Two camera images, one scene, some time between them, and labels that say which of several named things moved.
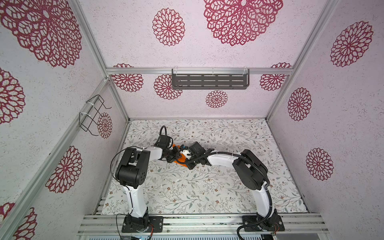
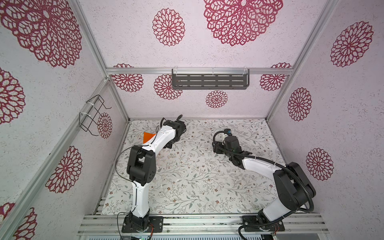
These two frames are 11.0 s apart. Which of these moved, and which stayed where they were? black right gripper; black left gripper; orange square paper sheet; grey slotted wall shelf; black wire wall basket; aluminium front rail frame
Moved: black right gripper; black left gripper; orange square paper sheet
Stayed: grey slotted wall shelf; aluminium front rail frame; black wire wall basket
